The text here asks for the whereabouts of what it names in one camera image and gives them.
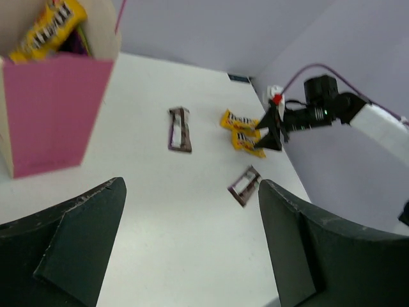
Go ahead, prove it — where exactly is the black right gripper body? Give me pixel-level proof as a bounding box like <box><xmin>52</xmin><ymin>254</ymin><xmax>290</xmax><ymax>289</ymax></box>
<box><xmin>281</xmin><ymin>107</ymin><xmax>332</xmax><ymax>143</ymax></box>

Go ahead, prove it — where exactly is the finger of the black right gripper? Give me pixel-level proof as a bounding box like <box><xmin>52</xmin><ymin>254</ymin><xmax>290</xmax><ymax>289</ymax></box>
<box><xmin>254</xmin><ymin>130</ymin><xmax>282</xmax><ymax>151</ymax></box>
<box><xmin>255</xmin><ymin>100</ymin><xmax>279</xmax><ymax>130</ymax></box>

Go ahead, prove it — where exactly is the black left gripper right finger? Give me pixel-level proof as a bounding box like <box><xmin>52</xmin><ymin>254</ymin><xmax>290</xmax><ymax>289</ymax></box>
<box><xmin>258</xmin><ymin>180</ymin><xmax>408</xmax><ymax>306</ymax></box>

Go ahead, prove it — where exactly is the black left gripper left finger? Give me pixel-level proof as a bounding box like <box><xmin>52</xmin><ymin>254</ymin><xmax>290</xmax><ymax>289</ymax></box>
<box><xmin>1</xmin><ymin>177</ymin><xmax>127</xmax><ymax>307</ymax></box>

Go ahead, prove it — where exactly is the yellow M&M packet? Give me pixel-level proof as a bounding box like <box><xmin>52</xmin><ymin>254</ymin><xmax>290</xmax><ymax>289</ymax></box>
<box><xmin>220</xmin><ymin>109</ymin><xmax>261</xmax><ymax>137</ymax></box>
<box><xmin>231</xmin><ymin>130</ymin><xmax>266</xmax><ymax>159</ymax></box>

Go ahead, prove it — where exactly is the dark blue purple snack bag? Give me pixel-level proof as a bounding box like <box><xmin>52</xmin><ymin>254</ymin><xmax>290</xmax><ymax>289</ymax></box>
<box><xmin>58</xmin><ymin>26</ymin><xmax>92</xmax><ymax>57</ymax></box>

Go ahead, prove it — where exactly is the yellow snack bar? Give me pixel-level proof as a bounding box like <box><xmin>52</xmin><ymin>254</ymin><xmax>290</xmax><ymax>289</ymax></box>
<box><xmin>8</xmin><ymin>0</ymin><xmax>88</xmax><ymax>63</ymax></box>

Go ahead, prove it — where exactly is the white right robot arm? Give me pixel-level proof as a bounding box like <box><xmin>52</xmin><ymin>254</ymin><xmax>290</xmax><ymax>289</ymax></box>
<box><xmin>255</xmin><ymin>75</ymin><xmax>408</xmax><ymax>235</ymax></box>

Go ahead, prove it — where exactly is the pink cream paper bag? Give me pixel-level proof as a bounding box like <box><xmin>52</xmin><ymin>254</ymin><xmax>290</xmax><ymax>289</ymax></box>
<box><xmin>1</xmin><ymin>1</ymin><xmax>122</xmax><ymax>178</ymax></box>

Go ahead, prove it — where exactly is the brown purple chocolate bar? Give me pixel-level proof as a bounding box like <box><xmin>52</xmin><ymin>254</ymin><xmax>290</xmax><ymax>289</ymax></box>
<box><xmin>228</xmin><ymin>166</ymin><xmax>262</xmax><ymax>207</ymax></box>

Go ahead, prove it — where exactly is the blue label right corner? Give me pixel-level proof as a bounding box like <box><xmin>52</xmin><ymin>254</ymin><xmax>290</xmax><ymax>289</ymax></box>
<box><xmin>228</xmin><ymin>74</ymin><xmax>251</xmax><ymax>84</ymax></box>

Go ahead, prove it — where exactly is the brown chocolate bar centre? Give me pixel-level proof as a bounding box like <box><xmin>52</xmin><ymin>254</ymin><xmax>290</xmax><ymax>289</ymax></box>
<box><xmin>168</xmin><ymin>107</ymin><xmax>192</xmax><ymax>154</ymax></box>

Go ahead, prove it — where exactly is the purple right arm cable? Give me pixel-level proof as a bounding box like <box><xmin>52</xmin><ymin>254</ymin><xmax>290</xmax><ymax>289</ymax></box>
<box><xmin>282</xmin><ymin>63</ymin><xmax>409</xmax><ymax>124</ymax></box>

